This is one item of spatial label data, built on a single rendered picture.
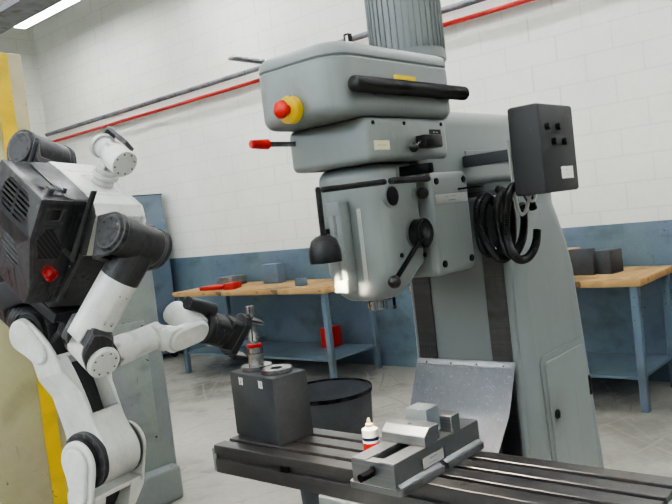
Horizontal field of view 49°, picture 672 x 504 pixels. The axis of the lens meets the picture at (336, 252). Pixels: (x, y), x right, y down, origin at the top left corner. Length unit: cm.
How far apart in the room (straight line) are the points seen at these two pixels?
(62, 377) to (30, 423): 127
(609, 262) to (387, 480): 401
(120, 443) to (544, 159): 123
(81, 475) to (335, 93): 108
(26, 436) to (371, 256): 189
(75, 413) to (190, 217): 716
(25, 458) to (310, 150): 193
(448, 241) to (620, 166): 416
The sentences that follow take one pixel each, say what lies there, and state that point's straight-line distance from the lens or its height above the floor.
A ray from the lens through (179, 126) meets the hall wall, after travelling 910.
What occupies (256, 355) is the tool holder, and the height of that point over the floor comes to 114.
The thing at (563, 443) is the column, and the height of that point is 81.
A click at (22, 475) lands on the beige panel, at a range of 322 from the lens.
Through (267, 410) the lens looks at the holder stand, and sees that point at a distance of 210.
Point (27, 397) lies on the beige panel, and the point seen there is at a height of 95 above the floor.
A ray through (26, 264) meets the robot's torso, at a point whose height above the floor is 149.
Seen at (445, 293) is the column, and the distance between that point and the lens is 214.
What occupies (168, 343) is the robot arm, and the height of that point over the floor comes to 126.
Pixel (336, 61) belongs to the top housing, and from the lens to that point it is 160.
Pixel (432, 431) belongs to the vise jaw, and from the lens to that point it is 174.
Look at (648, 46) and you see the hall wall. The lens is 593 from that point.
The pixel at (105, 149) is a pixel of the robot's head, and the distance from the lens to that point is 184.
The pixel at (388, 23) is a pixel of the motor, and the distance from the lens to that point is 196.
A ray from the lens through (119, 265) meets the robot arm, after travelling 170.
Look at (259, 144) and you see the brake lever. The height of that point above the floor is 170.
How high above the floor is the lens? 153
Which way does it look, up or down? 3 degrees down
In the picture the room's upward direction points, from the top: 7 degrees counter-clockwise
